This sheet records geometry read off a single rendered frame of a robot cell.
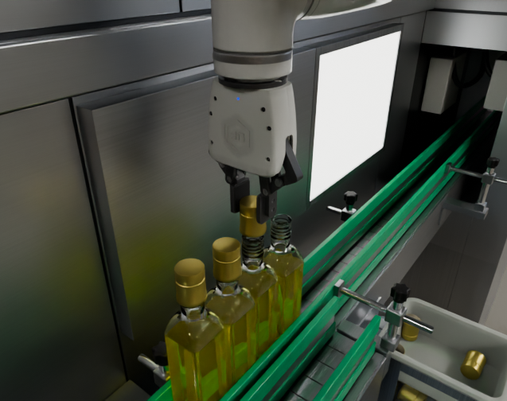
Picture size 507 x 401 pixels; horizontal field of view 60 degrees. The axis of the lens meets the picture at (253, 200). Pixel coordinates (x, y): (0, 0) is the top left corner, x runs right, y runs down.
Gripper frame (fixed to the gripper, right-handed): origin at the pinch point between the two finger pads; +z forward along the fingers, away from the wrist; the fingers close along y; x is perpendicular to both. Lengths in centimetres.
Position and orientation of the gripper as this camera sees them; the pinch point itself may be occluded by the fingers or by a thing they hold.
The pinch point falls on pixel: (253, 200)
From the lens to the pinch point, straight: 55.0
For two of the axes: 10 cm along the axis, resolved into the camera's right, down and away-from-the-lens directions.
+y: 7.9, 3.0, -5.4
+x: 6.2, -3.8, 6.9
